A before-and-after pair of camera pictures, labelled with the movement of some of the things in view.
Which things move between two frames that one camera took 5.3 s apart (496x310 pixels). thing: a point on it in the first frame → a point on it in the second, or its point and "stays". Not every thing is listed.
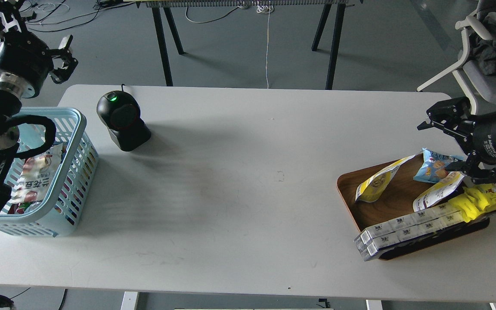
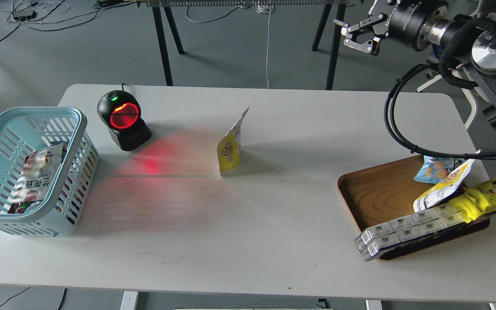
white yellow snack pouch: x=448 y=185 stays
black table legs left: x=158 y=19 stays
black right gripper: x=490 y=137 → x=414 y=22
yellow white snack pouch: x=369 y=189 → x=228 y=149
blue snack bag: x=432 y=167 stays
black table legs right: x=332 y=66 stays
